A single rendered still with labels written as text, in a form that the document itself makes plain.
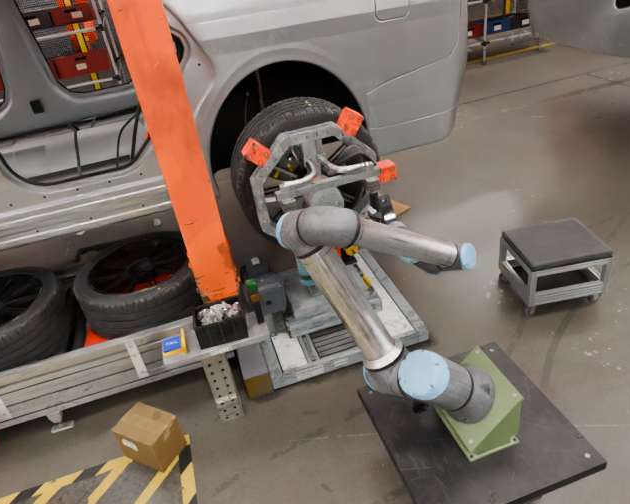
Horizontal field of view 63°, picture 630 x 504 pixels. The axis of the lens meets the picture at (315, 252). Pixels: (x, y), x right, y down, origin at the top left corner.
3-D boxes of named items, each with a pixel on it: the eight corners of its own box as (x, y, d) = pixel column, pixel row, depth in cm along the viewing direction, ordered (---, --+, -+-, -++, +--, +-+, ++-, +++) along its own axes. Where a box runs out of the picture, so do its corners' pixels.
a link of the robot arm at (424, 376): (465, 415, 159) (428, 400, 150) (424, 405, 173) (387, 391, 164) (476, 366, 163) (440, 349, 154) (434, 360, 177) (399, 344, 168)
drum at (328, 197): (331, 196, 231) (327, 167, 223) (347, 217, 213) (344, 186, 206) (301, 204, 229) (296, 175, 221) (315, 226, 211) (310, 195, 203)
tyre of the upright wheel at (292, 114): (387, 131, 252) (268, 69, 221) (409, 146, 232) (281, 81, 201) (323, 244, 273) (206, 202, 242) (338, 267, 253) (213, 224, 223)
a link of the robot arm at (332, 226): (324, 196, 140) (481, 242, 178) (299, 202, 150) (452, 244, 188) (320, 238, 138) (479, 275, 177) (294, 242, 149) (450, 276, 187)
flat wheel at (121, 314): (188, 251, 310) (177, 216, 297) (237, 301, 261) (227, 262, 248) (77, 299, 283) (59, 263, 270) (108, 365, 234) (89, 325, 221)
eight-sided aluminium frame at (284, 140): (376, 224, 245) (367, 111, 216) (382, 230, 240) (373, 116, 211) (266, 255, 236) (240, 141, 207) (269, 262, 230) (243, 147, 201)
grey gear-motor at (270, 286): (275, 289, 297) (264, 237, 278) (294, 334, 263) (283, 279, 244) (245, 298, 294) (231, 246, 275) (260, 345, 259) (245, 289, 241)
